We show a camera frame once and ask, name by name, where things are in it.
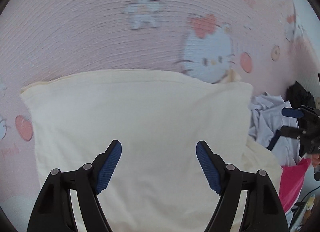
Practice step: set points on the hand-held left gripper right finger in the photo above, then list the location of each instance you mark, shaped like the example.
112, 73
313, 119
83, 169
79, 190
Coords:
208, 169

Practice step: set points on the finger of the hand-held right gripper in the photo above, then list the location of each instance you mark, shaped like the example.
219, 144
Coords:
291, 131
292, 112

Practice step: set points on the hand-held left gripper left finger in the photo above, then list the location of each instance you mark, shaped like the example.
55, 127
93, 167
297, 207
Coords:
108, 169

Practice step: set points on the white shirt with navy stripes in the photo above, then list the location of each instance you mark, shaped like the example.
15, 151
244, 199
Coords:
267, 122

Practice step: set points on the cream and pink t-shirt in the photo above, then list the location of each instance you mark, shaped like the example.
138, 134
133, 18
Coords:
150, 112

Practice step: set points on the person's right hand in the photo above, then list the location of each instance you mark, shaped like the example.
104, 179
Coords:
316, 160

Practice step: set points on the black garment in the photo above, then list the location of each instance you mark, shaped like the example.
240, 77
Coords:
296, 97

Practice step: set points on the white cartoon print pajama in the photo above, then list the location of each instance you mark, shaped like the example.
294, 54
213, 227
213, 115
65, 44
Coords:
303, 212

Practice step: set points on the pink white cat print blanket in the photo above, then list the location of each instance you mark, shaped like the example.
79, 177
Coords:
75, 22

